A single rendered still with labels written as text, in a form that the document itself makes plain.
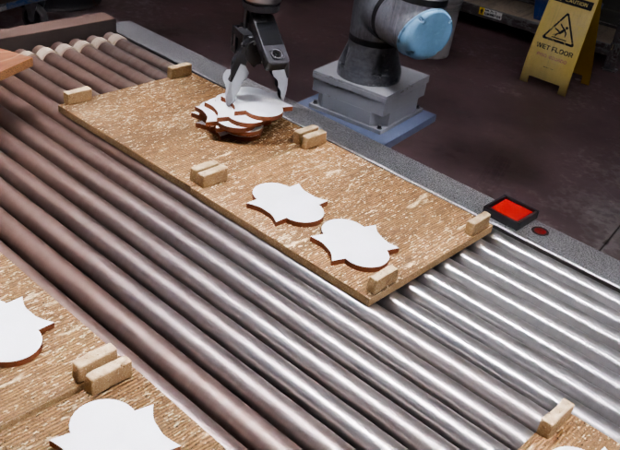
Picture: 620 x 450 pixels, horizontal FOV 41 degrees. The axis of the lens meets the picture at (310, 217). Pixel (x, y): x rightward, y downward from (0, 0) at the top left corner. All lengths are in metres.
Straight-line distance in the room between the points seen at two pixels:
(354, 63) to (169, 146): 0.52
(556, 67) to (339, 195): 3.58
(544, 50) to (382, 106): 3.18
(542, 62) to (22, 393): 4.26
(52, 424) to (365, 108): 1.14
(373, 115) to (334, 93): 0.11
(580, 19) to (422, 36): 3.23
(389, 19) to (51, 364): 1.05
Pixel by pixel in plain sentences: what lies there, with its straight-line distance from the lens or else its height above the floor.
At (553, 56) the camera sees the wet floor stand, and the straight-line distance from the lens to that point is 4.98.
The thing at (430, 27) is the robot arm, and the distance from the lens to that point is 1.76.
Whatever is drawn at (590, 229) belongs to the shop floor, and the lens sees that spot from 3.62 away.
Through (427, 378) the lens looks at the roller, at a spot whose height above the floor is 0.92.
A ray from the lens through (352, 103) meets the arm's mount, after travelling 1.92.
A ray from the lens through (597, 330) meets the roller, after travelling 1.35.
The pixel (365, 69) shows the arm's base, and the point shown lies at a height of 1.00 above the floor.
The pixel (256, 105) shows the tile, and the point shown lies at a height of 1.00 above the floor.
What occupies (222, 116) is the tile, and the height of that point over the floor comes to 0.99.
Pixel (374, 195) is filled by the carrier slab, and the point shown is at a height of 0.94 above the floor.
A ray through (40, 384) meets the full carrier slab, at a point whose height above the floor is 0.94.
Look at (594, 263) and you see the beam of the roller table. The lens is 1.52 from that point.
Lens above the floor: 1.66
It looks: 31 degrees down
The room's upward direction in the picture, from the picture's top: 8 degrees clockwise
